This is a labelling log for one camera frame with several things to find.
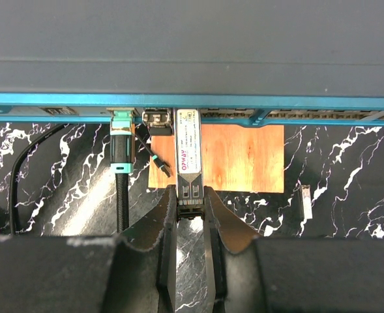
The silver SFP module plug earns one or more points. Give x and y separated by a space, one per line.
188 164

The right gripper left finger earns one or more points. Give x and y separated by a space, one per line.
143 272

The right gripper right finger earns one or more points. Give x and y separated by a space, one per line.
234 281

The teal cable connector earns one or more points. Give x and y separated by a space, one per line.
122 132

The dark teal network switch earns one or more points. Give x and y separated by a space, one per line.
253 63

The inserted SFP module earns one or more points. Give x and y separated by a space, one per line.
159 122

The wooden board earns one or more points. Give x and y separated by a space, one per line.
234 158

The silver SFP module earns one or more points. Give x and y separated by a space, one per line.
304 202

